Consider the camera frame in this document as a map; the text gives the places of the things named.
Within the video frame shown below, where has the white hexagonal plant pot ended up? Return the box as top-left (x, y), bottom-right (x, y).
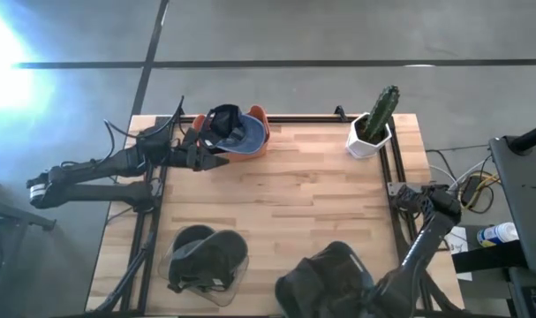
top-left (345, 111), bottom-right (393, 159)

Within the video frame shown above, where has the white cable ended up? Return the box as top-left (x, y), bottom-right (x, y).
top-left (428, 157), bottom-right (494, 187)

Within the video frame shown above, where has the grey metal bracket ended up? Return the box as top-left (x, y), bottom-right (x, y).
top-left (387, 181), bottom-right (411, 196)

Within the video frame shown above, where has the black shelf bar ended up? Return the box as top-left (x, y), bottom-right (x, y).
top-left (451, 240), bottom-right (530, 275)

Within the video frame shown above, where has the black power adapter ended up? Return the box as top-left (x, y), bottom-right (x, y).
top-left (461, 176), bottom-right (484, 205)

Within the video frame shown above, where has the grey cart panel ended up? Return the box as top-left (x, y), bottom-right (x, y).
top-left (488, 134), bottom-right (536, 277)

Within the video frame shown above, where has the dark navy cap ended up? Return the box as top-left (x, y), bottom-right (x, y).
top-left (200, 103), bottom-right (245, 154)

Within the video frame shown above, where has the white and blue canister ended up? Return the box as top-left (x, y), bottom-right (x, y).
top-left (476, 221), bottom-right (520, 248)

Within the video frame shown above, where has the green cactus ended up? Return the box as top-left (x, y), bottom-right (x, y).
top-left (365, 85), bottom-right (401, 143)

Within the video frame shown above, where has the yellow cable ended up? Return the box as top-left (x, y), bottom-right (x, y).
top-left (459, 173), bottom-right (502, 209)

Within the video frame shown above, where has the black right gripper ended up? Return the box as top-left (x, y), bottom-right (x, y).
top-left (320, 240), bottom-right (375, 310)

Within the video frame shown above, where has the blue and orange cap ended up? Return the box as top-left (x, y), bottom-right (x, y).
top-left (192, 104), bottom-right (271, 163)

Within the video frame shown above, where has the black table frame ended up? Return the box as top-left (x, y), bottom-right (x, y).
top-left (94, 113), bottom-right (465, 318)

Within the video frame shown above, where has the blue denim cap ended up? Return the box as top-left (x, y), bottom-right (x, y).
top-left (215, 113), bottom-right (268, 155)

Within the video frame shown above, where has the grey-green cap with strap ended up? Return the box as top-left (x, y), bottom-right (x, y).
top-left (173, 223), bottom-right (216, 254)

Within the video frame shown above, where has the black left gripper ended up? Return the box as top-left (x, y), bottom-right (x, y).
top-left (172, 140), bottom-right (230, 172)

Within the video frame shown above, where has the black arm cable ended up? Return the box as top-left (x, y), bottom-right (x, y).
top-left (159, 95), bottom-right (185, 133)
top-left (102, 118), bottom-right (140, 165)

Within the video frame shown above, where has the clear plastic bin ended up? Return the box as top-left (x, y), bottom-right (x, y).
top-left (157, 223), bottom-right (251, 308)

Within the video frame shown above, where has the black pole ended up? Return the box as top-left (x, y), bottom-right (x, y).
top-left (508, 119), bottom-right (536, 155)

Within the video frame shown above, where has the black cap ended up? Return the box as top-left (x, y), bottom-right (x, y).
top-left (275, 259), bottom-right (342, 318)

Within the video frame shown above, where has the white paper sheet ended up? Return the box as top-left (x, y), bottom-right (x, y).
top-left (443, 224), bottom-right (474, 283)

